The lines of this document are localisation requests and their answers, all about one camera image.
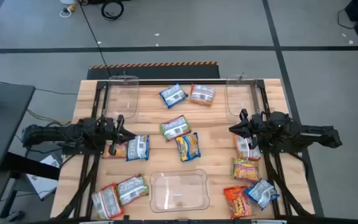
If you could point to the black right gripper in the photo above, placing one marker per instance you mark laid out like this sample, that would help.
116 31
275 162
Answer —
255 127

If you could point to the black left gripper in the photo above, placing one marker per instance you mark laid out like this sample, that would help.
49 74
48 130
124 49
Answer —
113 132

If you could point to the blue Maruchan ramen pack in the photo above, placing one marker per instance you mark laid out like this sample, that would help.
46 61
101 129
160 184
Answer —
188 147
173 95
261 193
138 148

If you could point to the green pink Maruchan ramen pack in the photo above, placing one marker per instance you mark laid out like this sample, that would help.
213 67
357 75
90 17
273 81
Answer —
245 170
121 151
132 188
175 127

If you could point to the clear plastic bin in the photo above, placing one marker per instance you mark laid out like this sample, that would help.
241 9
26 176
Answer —
239 96
121 99
179 191

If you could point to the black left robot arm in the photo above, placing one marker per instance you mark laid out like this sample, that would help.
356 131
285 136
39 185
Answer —
48 133

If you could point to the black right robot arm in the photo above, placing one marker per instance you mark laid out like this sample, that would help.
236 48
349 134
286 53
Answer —
315 135

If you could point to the small edge clamp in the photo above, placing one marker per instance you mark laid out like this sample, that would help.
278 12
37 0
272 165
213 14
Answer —
125 81
240 76

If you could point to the black hazard-striped floor mat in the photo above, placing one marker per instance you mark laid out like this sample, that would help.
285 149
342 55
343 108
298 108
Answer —
154 72

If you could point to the white paper booklet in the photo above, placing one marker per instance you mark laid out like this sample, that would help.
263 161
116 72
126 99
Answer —
43 185

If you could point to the black desk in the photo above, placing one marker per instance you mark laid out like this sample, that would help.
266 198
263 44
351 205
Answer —
2 133

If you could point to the black metal table frame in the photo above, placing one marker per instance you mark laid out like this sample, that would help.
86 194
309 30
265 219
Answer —
260 84

